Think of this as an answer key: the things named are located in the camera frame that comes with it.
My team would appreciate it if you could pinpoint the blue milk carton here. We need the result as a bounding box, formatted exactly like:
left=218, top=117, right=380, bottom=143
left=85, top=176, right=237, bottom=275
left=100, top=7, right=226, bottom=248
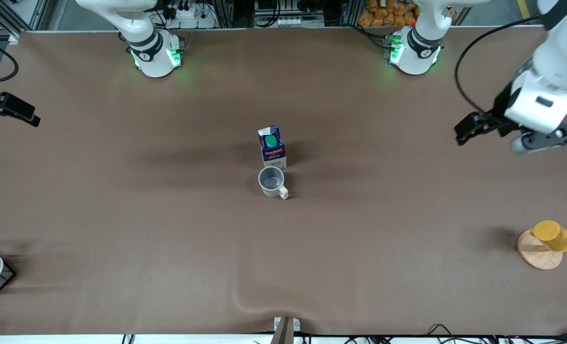
left=257, top=126, right=288, bottom=170

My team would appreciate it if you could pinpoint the white mug with handle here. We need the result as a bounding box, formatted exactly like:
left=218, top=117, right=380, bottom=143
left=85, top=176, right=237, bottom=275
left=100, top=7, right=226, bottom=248
left=258, top=166, right=289, bottom=200

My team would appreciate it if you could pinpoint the yellow plastic cup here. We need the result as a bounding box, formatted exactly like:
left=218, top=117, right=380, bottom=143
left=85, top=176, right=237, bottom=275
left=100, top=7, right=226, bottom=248
left=530, top=220, right=567, bottom=252

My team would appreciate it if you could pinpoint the round wooden cup stand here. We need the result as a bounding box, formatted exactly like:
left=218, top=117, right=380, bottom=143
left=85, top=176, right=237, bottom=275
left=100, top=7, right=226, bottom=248
left=518, top=229, right=567, bottom=270

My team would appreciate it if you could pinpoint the bag of orange buns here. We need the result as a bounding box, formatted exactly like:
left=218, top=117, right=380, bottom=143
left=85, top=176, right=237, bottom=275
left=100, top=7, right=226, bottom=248
left=358, top=0, right=420, bottom=27

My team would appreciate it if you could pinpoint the white power strip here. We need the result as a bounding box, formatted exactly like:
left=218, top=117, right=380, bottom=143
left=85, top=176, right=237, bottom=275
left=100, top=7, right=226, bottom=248
left=168, top=0, right=218, bottom=30

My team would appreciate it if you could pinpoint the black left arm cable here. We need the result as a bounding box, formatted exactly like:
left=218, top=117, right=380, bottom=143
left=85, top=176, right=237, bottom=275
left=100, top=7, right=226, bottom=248
left=455, top=16, right=547, bottom=115

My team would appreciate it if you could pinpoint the metal table bracket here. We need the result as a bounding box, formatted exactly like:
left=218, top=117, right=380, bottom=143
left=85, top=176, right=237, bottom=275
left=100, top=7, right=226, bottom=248
left=273, top=316, right=301, bottom=344

